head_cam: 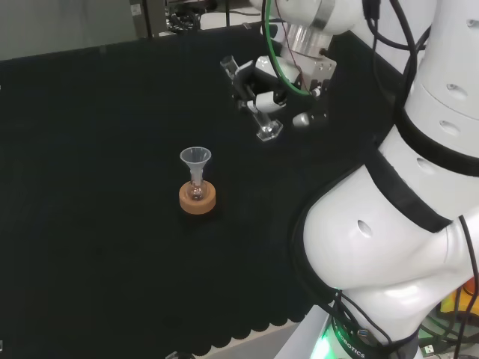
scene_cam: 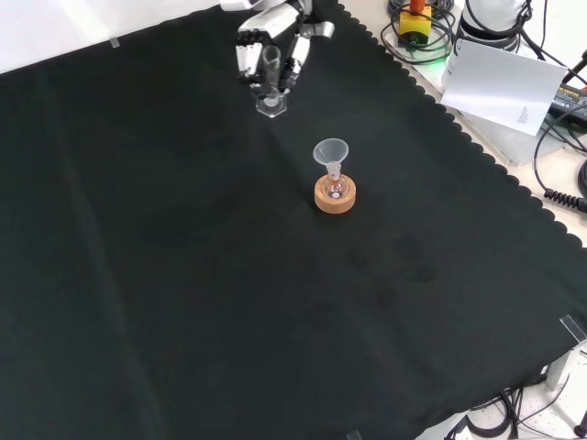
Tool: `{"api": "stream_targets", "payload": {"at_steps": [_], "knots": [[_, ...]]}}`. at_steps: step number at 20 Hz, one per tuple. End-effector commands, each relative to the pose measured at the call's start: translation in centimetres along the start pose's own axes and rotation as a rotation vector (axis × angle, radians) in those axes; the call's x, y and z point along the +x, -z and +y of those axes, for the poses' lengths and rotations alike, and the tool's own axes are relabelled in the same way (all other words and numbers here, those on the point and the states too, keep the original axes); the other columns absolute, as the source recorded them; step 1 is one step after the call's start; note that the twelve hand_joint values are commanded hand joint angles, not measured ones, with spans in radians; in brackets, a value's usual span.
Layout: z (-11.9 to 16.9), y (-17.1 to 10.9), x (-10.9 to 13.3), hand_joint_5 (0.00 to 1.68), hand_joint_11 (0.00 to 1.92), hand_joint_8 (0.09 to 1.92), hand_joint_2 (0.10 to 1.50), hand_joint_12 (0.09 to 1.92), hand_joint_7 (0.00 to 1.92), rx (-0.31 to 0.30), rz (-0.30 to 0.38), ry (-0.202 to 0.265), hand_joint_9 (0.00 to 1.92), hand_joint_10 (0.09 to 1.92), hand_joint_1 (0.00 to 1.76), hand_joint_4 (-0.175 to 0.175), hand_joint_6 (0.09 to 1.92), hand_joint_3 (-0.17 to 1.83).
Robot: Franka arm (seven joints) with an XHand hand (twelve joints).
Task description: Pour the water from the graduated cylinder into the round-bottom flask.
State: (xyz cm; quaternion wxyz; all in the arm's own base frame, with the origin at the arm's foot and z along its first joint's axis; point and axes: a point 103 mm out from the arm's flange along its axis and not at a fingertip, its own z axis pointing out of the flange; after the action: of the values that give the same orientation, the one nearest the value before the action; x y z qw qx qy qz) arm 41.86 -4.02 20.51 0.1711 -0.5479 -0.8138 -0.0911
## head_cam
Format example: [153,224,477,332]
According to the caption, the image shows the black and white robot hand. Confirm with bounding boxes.
[231,55,337,130]

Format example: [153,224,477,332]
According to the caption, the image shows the clear graduated cylinder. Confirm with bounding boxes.
[219,55,284,143]

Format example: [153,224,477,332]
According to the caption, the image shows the small round-bottom glass flask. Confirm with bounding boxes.
[186,178,207,202]

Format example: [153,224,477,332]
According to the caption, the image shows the clear plastic funnel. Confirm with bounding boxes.
[179,147,213,185]

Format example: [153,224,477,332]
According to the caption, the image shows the grey equipment rack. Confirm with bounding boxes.
[128,0,263,39]

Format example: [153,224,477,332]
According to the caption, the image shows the black bench cloth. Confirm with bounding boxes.
[0,20,415,357]

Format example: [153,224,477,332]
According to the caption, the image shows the yellow stop button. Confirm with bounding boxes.
[439,279,479,316]

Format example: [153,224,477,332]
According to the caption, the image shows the green cable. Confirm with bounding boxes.
[262,0,312,95]

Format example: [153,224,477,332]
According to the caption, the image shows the cork ring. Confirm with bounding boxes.
[178,181,218,215]

